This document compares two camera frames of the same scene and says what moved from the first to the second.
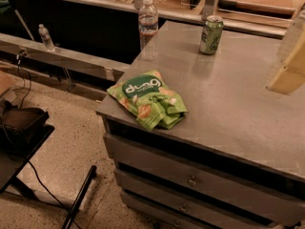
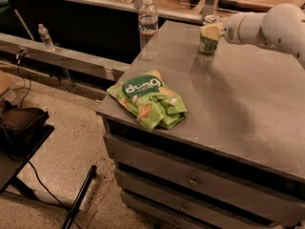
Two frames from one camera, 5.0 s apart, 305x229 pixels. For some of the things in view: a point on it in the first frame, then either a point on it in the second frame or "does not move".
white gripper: x=292 y=68 → x=231 y=31
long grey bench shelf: x=35 y=51 does not move
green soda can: x=212 y=34 does not move
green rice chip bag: x=150 y=99 does not move
